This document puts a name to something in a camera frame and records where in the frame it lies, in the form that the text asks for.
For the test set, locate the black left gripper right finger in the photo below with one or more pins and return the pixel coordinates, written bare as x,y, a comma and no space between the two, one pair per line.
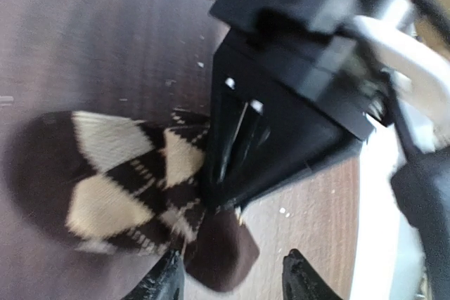
301,281

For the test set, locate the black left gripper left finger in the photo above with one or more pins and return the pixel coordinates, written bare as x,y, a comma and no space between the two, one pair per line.
164,281

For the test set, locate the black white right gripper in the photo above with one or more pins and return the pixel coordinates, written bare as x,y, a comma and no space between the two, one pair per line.
297,85

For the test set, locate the beige brown argyle sock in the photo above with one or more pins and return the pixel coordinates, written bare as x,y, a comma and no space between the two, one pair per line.
112,184

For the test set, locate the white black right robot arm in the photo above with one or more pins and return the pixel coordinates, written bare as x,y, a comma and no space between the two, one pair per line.
421,189

